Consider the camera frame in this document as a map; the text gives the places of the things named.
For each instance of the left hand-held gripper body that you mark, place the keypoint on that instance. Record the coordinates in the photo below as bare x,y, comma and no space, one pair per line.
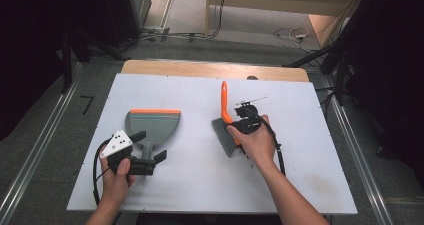
116,145

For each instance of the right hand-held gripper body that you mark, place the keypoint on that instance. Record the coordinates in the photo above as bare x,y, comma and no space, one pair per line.
248,122

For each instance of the grey dustpan with orange edge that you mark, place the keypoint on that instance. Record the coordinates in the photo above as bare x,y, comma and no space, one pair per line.
153,128

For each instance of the orange brush with grey bristles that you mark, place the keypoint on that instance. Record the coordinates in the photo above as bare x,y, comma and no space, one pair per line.
224,98

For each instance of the person's right hand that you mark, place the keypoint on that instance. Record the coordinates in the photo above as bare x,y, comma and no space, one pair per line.
258,145

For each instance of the person's left hand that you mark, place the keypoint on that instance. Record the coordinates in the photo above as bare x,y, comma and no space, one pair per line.
116,188

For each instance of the dark round table grommet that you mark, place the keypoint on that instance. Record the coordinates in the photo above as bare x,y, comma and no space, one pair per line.
252,77

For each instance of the white table board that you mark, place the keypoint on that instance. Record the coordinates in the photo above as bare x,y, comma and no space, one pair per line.
200,191

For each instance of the wooden table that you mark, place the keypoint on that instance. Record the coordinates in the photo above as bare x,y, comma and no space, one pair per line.
200,70

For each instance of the black metal stand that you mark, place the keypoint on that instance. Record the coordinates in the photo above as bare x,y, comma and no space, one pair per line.
66,65
340,75

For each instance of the orange wooden panel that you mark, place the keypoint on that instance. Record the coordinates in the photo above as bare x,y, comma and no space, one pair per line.
325,28

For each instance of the black cabinet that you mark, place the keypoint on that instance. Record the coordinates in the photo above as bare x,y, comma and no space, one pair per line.
123,11

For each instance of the dark curtain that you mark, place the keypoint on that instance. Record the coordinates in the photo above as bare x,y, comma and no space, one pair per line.
393,68

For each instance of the metal floor rail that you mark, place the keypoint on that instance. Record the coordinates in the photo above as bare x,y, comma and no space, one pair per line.
33,158
373,191

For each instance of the upright metal rail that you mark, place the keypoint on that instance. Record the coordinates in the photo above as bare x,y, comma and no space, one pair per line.
168,8

